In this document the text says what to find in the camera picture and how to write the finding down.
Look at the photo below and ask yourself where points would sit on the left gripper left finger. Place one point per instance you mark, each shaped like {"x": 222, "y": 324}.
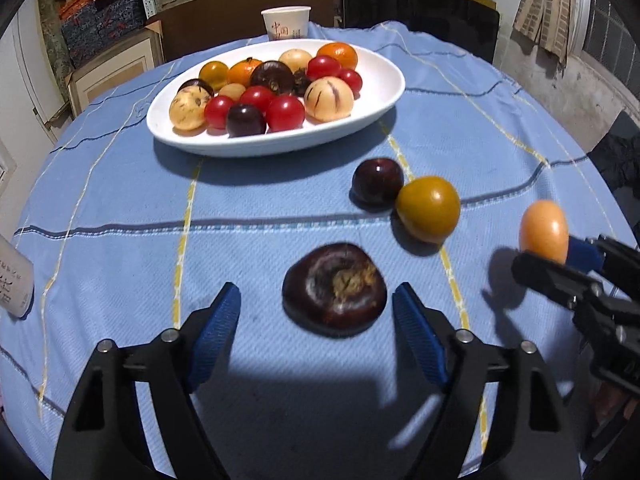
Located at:
{"x": 102, "y": 436}

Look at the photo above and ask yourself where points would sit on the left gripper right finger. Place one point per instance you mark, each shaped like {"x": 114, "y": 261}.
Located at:
{"x": 530, "y": 435}

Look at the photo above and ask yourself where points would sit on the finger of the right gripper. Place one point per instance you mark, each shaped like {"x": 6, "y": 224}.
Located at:
{"x": 560, "y": 284}
{"x": 598, "y": 255}

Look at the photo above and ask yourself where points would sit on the orange persimmon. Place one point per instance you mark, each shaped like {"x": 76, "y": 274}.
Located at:
{"x": 544, "y": 231}

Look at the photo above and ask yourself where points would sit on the large dark purple mangosteen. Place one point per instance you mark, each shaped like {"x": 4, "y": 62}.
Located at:
{"x": 335, "y": 290}

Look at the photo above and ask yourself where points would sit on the red cherry tomato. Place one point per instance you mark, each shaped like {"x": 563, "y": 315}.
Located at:
{"x": 322, "y": 66}
{"x": 216, "y": 112}
{"x": 352, "y": 79}
{"x": 285, "y": 113}
{"x": 257, "y": 96}

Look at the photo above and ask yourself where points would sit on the streaked yellow pepino melon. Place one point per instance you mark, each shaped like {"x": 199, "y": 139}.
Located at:
{"x": 328, "y": 99}

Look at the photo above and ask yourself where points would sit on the dark purple plum front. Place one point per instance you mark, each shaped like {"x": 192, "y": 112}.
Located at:
{"x": 245, "y": 120}

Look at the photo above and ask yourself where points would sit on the dark purple plum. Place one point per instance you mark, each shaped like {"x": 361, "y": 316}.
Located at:
{"x": 245, "y": 120}
{"x": 376, "y": 182}

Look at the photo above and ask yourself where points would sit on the small tan round fruit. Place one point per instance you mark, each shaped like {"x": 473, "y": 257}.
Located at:
{"x": 232, "y": 91}

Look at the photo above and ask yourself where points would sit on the large orange-yellow tomato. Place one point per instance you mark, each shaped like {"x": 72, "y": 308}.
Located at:
{"x": 214, "y": 73}

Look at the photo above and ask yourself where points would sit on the dark purple fruit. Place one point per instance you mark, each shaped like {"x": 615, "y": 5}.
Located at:
{"x": 200, "y": 83}

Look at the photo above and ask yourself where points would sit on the yellow-green tomato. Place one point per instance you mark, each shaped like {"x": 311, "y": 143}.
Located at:
{"x": 429, "y": 209}

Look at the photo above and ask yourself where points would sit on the white drink can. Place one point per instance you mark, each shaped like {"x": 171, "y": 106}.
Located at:
{"x": 16, "y": 280}

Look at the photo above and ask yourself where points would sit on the blue checked tablecloth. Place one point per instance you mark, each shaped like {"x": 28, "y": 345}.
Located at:
{"x": 128, "y": 236}

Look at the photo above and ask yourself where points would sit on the hanging striped cloth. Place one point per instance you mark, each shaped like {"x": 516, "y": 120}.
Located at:
{"x": 548, "y": 24}

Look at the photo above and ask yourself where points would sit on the red cherry tomato on plate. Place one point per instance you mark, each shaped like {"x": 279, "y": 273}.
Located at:
{"x": 322, "y": 66}

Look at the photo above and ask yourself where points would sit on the black chair back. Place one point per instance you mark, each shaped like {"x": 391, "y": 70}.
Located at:
{"x": 466, "y": 23}

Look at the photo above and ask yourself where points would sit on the pale yellow small fruit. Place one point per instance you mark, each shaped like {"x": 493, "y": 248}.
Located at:
{"x": 296, "y": 59}

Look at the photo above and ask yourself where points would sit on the framed picture board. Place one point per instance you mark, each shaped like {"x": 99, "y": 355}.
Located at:
{"x": 129, "y": 58}

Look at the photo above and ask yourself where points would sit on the orange tangerine with stem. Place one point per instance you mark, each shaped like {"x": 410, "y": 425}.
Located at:
{"x": 241, "y": 72}

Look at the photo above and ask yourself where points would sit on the white paper cup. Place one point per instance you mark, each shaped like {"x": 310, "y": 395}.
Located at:
{"x": 287, "y": 22}

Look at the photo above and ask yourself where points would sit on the dark wooden chair back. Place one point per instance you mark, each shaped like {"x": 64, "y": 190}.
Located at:
{"x": 201, "y": 24}

